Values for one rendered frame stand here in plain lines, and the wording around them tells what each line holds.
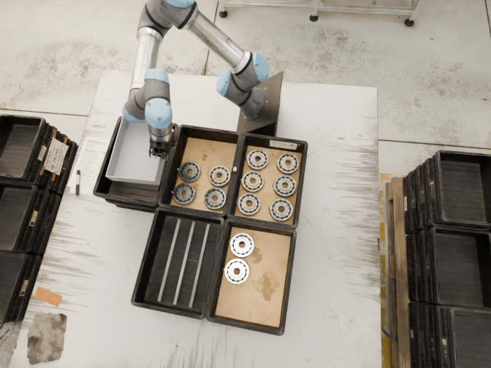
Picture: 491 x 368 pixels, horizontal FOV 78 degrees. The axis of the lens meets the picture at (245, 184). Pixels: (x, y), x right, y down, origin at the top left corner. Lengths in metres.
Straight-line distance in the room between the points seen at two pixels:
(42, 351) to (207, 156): 1.13
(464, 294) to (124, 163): 1.83
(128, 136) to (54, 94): 1.89
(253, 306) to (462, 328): 1.07
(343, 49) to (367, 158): 1.50
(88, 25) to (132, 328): 2.79
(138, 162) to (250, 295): 0.71
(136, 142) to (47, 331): 0.95
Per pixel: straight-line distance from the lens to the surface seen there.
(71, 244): 1.74
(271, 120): 1.44
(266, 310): 1.34
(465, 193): 2.08
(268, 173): 1.42
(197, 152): 1.50
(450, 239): 2.09
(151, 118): 0.92
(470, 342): 1.96
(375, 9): 3.16
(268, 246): 1.34
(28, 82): 3.42
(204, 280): 1.36
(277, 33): 3.04
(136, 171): 1.29
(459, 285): 2.07
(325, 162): 1.61
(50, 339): 1.75
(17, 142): 2.43
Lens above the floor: 2.16
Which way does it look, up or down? 71 degrees down
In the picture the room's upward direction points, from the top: 10 degrees counter-clockwise
